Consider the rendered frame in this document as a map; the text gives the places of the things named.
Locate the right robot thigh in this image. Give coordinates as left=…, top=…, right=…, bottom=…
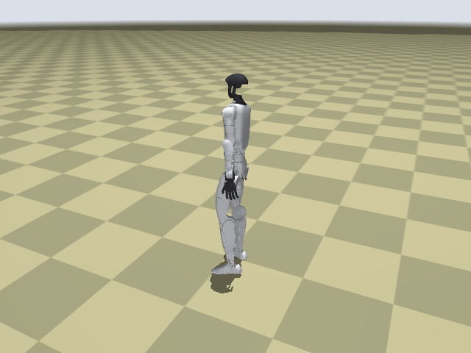
left=230, top=166, right=249, bottom=219

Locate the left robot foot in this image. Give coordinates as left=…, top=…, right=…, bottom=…
left=212, top=263, right=241, bottom=274

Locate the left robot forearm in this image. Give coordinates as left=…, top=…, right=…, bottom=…
left=222, top=139, right=236, bottom=179

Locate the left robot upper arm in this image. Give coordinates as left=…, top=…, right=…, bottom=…
left=222, top=107, right=237, bottom=147

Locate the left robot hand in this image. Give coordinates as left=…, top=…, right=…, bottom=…
left=222, top=171, right=239, bottom=200

